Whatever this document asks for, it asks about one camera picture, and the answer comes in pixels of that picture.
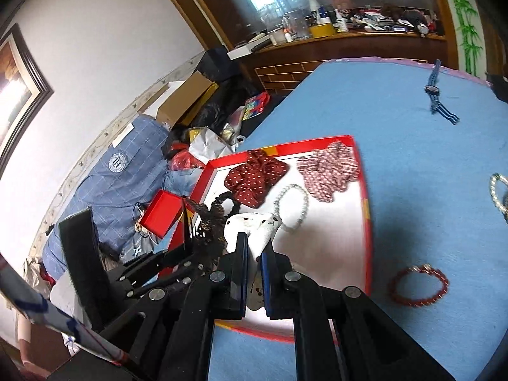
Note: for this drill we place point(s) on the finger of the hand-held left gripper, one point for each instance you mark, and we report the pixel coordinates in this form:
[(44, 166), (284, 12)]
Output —
[(186, 226), (158, 264)]

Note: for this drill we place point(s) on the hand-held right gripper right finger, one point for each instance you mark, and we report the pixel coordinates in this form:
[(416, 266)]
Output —
[(266, 278)]

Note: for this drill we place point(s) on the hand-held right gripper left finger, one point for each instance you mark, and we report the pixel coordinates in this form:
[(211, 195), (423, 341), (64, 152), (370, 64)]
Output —
[(241, 270)]

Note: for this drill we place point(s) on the black dotted scrunchie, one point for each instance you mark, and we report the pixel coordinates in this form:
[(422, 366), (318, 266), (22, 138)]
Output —
[(216, 222)]

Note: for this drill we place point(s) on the white dotted scrunchie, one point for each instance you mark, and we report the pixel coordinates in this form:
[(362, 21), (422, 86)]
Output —
[(254, 224)]

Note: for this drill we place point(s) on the red box tray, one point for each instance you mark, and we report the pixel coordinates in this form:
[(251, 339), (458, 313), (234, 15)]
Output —
[(329, 246)]

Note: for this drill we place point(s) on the red dotted scrunchie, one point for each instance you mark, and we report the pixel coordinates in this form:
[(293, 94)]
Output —
[(254, 176)]

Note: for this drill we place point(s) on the red plaid scrunchie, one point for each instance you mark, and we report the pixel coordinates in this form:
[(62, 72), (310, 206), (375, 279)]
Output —
[(329, 170)]

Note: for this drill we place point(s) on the person's left forearm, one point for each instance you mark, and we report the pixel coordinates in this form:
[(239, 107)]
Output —
[(24, 337)]

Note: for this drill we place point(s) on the small red box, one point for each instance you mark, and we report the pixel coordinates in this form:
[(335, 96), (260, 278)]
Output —
[(160, 214)]

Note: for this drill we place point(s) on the white rod with blue tape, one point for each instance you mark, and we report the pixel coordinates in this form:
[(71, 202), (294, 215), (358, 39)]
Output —
[(51, 313)]

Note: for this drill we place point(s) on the red plastic bag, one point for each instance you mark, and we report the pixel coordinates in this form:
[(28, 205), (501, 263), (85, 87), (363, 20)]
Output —
[(186, 160)]

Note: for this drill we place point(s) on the silver foil bag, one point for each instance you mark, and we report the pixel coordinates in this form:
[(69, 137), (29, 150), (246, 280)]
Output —
[(210, 143)]

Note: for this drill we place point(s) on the brown cardboard box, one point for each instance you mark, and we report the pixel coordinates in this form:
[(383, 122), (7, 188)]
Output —
[(182, 103)]

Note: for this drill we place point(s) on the colourful toy box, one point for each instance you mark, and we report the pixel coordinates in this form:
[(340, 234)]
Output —
[(256, 105)]

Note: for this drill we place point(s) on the flat white box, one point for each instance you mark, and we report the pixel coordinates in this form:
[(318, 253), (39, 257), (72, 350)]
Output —
[(244, 51)]

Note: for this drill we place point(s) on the clear glass jar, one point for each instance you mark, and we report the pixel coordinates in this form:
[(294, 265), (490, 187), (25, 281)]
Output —
[(297, 24)]

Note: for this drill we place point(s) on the yellow box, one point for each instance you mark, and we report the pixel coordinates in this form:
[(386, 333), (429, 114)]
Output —
[(321, 30)]

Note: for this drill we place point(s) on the wooden cabinet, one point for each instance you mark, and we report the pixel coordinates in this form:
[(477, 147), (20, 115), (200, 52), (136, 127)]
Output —
[(349, 49)]

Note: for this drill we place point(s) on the blue striped wristwatch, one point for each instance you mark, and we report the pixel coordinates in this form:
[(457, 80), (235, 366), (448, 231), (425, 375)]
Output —
[(432, 89)]

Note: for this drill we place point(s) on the white bottle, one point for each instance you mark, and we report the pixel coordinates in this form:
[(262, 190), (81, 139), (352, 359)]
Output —
[(315, 6)]

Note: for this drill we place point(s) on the framed wall picture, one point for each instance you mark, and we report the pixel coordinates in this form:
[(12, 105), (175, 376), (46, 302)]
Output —
[(16, 87)]

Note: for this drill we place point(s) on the green bamboo wall painting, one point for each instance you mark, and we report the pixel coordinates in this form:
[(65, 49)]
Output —
[(468, 35)]

